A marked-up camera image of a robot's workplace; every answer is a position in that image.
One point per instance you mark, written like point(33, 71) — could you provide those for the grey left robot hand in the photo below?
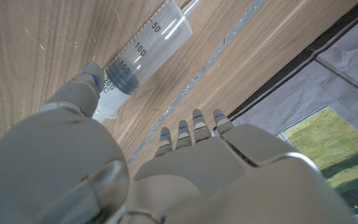
point(57, 174)

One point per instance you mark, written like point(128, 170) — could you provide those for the large clear plastic syringe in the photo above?
point(148, 46)

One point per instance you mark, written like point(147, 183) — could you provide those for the printed window backdrop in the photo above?
point(337, 93)

